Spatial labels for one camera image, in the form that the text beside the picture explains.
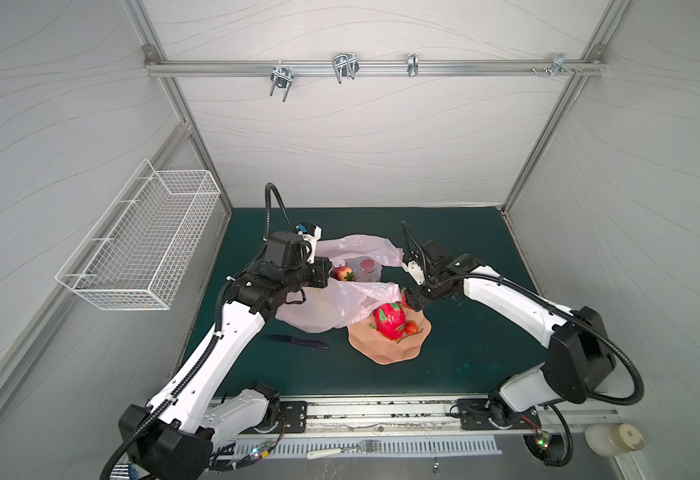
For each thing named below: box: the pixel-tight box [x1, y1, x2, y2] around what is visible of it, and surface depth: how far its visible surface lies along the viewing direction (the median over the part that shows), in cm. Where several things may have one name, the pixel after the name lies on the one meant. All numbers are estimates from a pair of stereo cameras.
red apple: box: [331, 266, 355, 282], surface depth 98 cm
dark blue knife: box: [260, 334, 329, 349], surface depth 88 cm
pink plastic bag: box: [275, 234, 405, 333], surface depth 80 cm
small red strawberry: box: [405, 320, 418, 334], surface depth 86 cm
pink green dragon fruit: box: [372, 302, 407, 340], surface depth 84 cm
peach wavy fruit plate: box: [347, 308, 432, 365], surface depth 86 cm
